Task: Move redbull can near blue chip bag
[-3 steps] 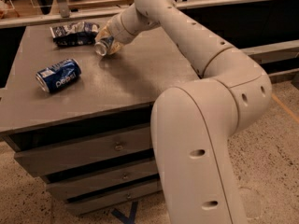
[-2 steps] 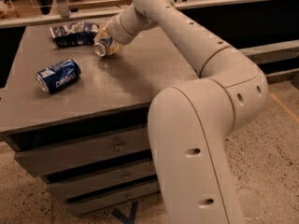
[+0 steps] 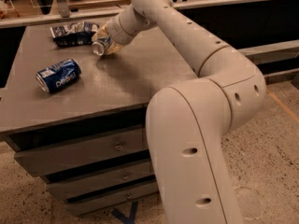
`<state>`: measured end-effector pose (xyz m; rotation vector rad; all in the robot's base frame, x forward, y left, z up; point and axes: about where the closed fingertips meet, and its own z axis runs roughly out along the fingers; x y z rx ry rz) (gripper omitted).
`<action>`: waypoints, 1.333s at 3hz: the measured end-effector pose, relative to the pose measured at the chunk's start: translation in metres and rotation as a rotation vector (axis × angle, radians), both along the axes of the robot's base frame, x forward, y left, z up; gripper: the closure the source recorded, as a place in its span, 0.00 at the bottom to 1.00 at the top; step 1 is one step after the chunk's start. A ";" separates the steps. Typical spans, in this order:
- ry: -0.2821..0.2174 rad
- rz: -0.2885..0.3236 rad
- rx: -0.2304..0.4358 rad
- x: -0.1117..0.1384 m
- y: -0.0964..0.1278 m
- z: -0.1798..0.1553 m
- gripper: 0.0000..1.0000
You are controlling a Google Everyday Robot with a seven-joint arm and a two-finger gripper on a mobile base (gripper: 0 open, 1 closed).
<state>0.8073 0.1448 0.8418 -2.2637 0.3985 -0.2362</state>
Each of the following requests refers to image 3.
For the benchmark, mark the grey drawer cabinet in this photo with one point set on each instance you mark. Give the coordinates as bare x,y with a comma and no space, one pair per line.
110,94

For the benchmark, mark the silver redbull can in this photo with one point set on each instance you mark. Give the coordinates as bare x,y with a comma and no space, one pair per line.
101,46

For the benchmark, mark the blue pepsi can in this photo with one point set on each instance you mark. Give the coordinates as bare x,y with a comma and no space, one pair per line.
59,75

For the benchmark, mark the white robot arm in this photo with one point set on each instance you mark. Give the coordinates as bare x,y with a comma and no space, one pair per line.
185,122

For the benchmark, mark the middle grey drawer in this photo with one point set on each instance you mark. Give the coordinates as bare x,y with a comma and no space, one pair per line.
110,177

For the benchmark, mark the grey drawer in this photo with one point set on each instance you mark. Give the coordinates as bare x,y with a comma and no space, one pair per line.
75,153
110,198
110,177

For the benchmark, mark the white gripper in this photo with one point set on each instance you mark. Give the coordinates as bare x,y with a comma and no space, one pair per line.
118,29

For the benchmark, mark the grey metal railing frame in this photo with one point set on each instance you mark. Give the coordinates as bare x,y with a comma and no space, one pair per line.
241,23

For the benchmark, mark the top grey drawer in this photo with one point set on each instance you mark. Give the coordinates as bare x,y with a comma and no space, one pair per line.
75,153

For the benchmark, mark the bottom grey drawer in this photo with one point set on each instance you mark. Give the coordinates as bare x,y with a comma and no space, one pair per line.
110,198

